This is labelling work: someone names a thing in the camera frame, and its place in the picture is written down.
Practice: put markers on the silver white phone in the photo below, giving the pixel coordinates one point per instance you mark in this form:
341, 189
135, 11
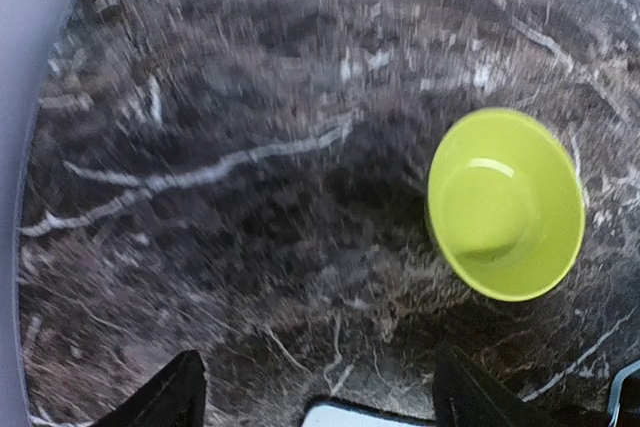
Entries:
331, 413

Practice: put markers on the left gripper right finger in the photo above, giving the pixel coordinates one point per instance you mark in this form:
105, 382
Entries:
465, 394

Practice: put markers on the green bowl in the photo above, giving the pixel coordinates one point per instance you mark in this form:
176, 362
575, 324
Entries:
505, 204

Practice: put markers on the light blue phone case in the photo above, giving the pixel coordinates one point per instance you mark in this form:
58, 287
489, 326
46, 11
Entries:
624, 397

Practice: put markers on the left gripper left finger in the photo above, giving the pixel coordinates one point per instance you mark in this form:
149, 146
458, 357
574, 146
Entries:
175, 396

